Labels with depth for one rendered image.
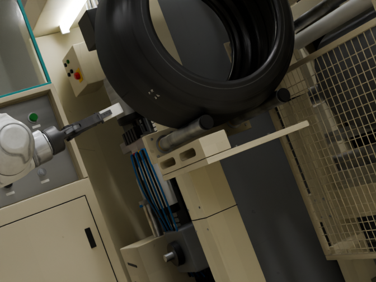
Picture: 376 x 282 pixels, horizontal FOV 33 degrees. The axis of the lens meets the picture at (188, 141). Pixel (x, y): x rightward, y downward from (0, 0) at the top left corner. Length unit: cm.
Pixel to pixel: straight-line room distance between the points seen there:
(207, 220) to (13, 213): 67
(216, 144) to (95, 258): 74
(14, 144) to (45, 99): 94
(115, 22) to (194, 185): 66
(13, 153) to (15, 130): 5
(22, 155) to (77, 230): 85
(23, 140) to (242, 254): 100
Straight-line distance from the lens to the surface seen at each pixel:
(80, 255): 233
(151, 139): 212
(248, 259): 224
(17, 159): 153
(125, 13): 182
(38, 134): 174
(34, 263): 230
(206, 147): 180
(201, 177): 219
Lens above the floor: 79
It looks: 3 degrees up
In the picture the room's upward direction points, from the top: 21 degrees counter-clockwise
